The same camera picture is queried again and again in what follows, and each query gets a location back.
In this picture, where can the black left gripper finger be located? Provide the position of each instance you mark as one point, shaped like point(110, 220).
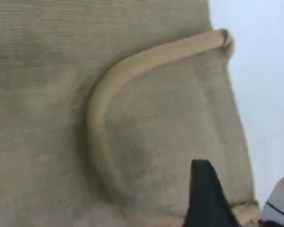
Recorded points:
point(203, 201)

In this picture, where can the brown burlap tote bag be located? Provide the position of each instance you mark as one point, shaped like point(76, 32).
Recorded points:
point(61, 94)

